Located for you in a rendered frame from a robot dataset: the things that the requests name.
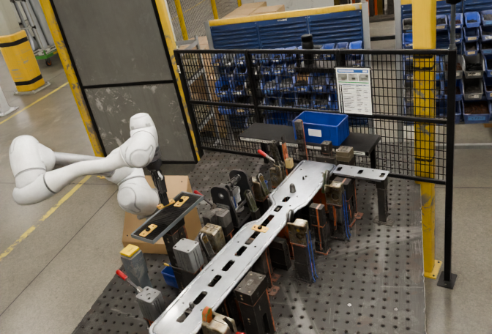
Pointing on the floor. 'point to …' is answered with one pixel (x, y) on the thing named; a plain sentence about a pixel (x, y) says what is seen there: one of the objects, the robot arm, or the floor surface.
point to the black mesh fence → (446, 280)
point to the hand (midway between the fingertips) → (163, 197)
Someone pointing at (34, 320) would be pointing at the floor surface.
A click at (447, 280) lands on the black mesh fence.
